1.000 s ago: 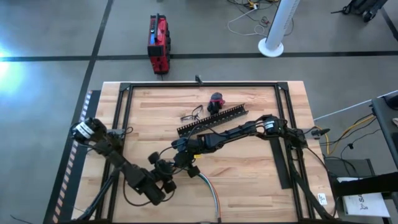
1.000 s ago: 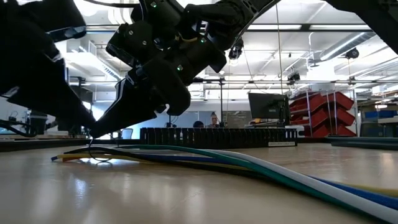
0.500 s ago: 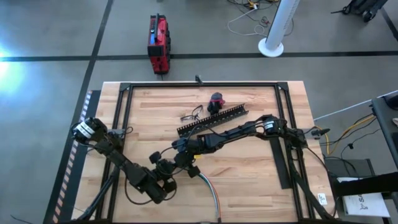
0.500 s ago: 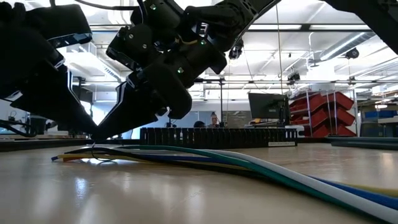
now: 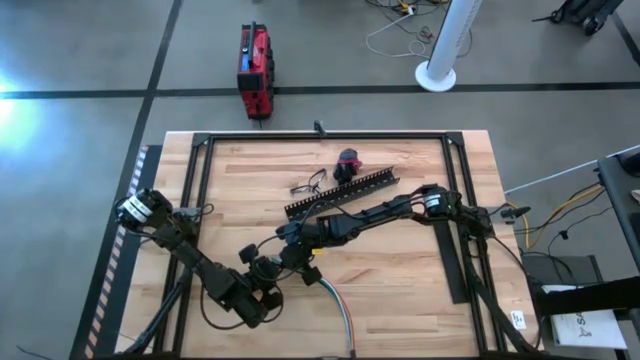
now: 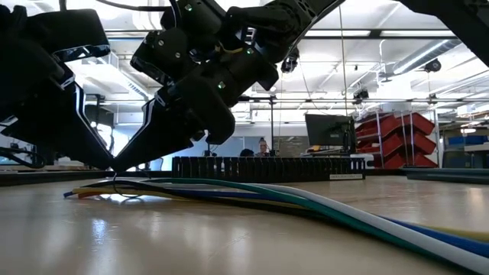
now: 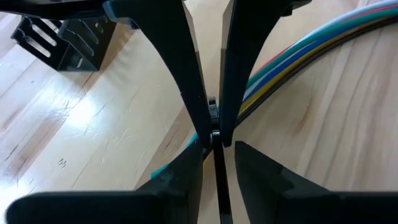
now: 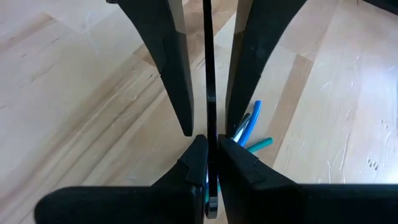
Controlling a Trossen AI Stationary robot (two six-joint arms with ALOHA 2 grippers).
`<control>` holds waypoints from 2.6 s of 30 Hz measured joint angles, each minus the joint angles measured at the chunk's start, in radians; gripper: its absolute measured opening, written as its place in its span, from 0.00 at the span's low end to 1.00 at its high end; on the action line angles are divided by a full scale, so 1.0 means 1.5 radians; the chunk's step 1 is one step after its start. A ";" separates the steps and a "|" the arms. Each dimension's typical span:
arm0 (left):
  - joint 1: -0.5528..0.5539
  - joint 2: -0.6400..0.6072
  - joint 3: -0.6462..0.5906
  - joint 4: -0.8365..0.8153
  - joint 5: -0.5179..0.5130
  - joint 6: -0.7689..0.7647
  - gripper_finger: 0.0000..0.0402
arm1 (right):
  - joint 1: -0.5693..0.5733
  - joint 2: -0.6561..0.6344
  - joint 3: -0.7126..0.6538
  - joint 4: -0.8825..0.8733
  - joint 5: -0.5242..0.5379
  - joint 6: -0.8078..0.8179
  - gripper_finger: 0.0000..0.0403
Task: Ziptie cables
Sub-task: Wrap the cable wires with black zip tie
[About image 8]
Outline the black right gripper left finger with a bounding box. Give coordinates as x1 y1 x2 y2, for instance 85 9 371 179
34 134 209 224

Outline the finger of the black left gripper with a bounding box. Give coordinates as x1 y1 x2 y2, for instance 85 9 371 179
105 0 195 137
224 0 309 138

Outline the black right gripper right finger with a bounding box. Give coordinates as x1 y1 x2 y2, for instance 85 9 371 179
217 134 398 224

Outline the black zip tie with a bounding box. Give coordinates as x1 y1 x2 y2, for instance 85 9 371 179
201 0 220 220

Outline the white cable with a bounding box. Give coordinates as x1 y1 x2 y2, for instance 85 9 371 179
233 123 250 142

